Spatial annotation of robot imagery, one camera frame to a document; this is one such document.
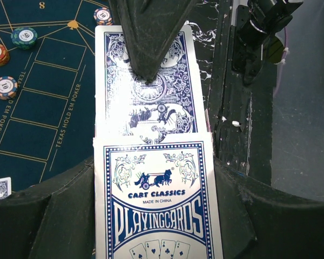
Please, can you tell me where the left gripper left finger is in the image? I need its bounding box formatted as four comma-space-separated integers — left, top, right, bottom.
0, 158, 95, 259

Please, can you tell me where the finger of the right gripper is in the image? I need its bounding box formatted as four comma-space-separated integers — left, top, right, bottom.
109, 0, 198, 82

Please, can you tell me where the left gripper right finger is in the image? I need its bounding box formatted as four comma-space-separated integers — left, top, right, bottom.
214, 158, 324, 258

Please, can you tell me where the white-blue poker chip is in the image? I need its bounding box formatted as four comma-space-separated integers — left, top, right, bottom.
93, 7, 113, 25
0, 76, 18, 100

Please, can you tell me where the blue-backed playing cards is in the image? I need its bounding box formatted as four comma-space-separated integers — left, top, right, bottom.
95, 25, 207, 144

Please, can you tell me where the blue playing card deck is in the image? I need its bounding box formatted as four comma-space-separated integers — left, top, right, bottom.
93, 132, 223, 258

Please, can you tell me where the round blue poker mat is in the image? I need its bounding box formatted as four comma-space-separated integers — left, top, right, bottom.
0, 1, 109, 192

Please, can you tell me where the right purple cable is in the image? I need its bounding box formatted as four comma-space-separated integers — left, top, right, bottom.
272, 26, 290, 98

